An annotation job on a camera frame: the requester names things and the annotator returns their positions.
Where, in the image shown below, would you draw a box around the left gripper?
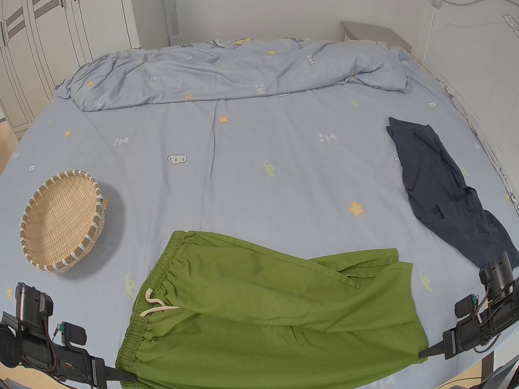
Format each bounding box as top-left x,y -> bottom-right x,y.
20,333 -> 137,389

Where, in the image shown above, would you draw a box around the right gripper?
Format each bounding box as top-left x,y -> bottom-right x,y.
418,315 -> 498,360

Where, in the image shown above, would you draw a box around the green shorts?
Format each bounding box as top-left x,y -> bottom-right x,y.
115,230 -> 430,389

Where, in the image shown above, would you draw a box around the round woven basket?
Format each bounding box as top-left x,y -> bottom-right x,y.
19,170 -> 109,274

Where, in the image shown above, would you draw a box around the dark blue garment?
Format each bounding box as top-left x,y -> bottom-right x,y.
385,116 -> 519,270

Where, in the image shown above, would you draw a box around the bed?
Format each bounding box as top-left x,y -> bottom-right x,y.
0,0 -> 519,389

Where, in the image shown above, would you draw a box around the grey bedside table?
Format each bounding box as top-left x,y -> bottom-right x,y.
341,21 -> 413,53

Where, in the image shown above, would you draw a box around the pale blue quilt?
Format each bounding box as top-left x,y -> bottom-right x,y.
54,37 -> 413,113

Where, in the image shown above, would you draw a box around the white wardrobe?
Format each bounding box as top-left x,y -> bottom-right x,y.
0,0 -> 140,139

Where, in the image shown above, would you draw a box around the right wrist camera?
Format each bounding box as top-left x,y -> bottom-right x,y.
454,294 -> 477,319

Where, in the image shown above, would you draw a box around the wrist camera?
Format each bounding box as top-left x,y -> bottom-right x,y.
454,294 -> 477,319
60,322 -> 87,349

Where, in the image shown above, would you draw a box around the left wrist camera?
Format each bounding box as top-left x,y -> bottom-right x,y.
60,322 -> 87,349

